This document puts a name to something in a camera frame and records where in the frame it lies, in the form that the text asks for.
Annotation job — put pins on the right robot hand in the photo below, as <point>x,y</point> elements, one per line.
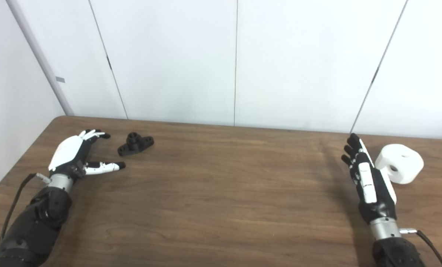
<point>369,185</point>

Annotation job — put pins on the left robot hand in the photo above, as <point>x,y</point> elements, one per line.
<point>67,152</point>

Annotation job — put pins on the round white piece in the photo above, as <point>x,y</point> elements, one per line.
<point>406,161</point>

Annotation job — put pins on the black flanged holder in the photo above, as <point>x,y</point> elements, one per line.
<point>134,142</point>

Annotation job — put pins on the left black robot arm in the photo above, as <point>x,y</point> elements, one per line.
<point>32,226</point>

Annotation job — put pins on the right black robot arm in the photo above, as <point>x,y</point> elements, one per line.
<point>395,252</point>

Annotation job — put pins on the grey corner trim strip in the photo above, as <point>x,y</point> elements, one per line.
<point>43,63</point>

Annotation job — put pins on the black panel hinge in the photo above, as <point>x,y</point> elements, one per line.
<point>109,62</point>
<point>373,76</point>

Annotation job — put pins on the small grey wall label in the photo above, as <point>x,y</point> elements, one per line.
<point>60,79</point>

